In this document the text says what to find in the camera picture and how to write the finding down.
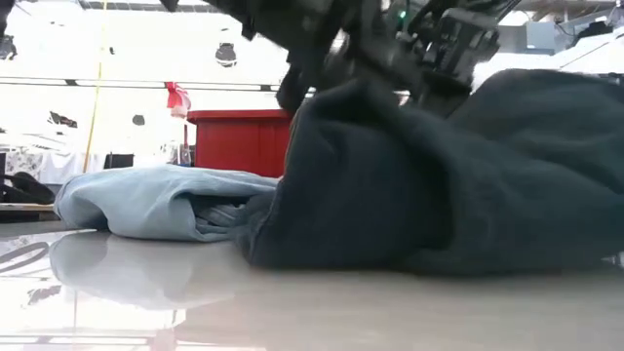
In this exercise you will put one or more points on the black aluminium table frame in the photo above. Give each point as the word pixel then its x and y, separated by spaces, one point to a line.
pixel 27 217

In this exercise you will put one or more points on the light blue denim jeans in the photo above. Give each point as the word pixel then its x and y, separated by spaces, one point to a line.
pixel 146 205

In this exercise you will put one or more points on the red plastic laundry bin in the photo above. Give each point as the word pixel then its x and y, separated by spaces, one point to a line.
pixel 239 146

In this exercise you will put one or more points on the black pants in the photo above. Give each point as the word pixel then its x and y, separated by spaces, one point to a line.
pixel 414 195

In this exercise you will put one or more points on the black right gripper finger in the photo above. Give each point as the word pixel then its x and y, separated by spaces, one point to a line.
pixel 439 102

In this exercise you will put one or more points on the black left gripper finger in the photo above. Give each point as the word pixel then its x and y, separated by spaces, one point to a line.
pixel 295 90

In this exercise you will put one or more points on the black rounded object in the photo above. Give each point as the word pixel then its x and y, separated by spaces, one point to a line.
pixel 27 187

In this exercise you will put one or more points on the black rectangular box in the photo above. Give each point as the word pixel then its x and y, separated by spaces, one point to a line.
pixel 118 161

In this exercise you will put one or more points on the white hanging cloth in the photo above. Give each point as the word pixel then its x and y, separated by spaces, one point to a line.
pixel 58 167

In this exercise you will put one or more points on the tan wooden desk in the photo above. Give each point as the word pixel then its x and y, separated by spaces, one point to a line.
pixel 27 207

